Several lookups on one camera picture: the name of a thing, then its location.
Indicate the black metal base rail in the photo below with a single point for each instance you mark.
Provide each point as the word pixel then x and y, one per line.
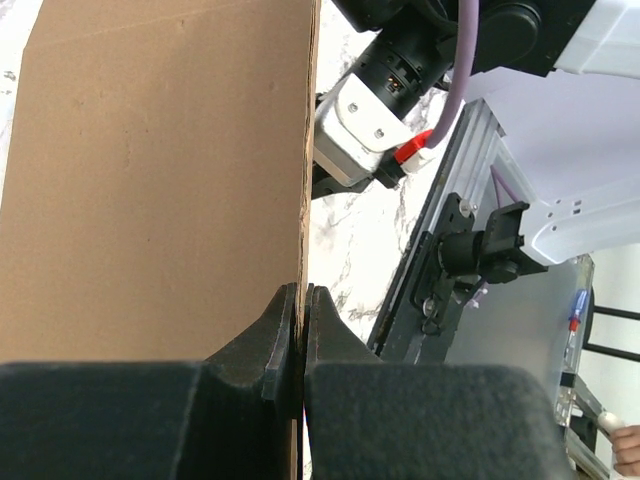
pixel 419 315

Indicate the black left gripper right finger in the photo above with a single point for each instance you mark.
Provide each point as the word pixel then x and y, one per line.
pixel 370 419

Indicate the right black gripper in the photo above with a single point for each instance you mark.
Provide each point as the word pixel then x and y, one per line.
pixel 399 67

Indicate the blue red pen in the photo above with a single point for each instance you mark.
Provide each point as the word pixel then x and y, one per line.
pixel 577 309

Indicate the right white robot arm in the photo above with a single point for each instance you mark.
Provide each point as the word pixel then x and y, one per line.
pixel 542 97

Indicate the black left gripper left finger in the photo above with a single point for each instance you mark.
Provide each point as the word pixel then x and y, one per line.
pixel 226 417

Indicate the person's hand at edge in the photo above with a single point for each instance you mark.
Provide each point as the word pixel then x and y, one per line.
pixel 626 449

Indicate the aluminium front extrusion rail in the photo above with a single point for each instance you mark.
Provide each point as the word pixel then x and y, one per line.
pixel 462 168

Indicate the brown cardboard box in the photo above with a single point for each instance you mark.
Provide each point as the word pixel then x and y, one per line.
pixel 156 188

